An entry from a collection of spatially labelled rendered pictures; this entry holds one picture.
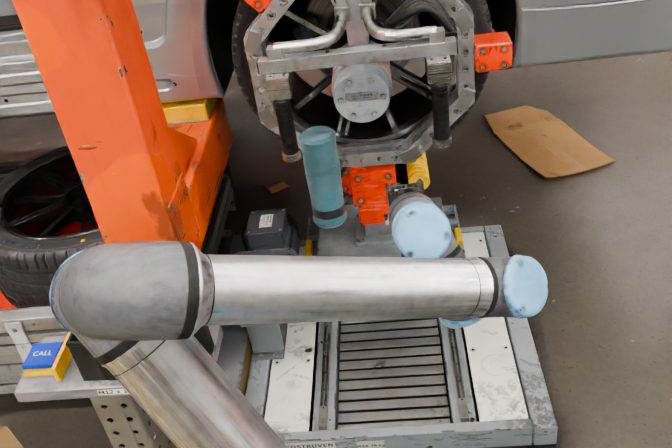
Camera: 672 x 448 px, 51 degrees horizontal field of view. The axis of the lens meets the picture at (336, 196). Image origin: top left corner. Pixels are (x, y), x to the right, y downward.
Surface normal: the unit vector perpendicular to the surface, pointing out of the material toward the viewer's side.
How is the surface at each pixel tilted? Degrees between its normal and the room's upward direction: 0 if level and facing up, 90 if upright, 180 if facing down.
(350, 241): 0
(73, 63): 90
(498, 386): 0
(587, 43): 90
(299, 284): 51
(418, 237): 60
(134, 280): 38
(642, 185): 0
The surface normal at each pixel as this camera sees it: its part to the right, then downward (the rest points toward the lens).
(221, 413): 0.55, -0.22
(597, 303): -0.12, -0.83
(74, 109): -0.03, 0.56
